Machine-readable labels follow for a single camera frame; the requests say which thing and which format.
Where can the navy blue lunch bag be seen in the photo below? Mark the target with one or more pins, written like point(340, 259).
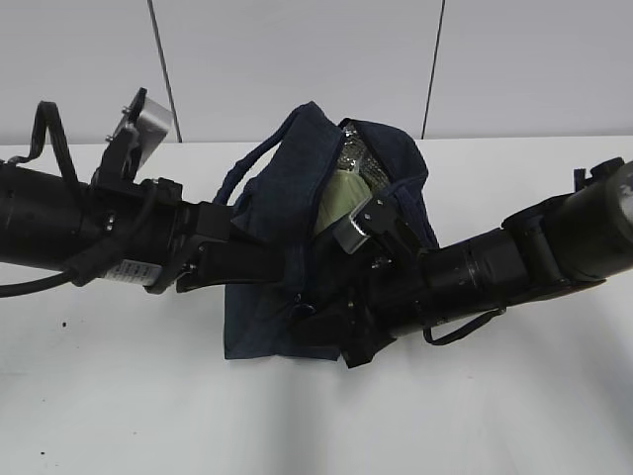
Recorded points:
point(284, 179)

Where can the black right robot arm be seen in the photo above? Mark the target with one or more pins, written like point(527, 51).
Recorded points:
point(560, 246)

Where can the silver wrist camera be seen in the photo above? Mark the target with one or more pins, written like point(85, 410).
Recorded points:
point(372, 218)
point(142, 128)

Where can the green lidded glass container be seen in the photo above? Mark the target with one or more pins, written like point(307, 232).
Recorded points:
point(344, 191)

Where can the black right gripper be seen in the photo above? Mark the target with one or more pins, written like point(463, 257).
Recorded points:
point(378, 305)

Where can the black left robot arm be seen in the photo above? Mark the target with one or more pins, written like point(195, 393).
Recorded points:
point(41, 220)

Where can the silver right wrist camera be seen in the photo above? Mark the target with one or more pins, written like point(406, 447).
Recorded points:
point(372, 218)

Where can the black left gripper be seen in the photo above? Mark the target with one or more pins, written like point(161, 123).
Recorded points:
point(149, 223)

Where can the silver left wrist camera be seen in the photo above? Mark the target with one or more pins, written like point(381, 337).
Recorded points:
point(142, 128)

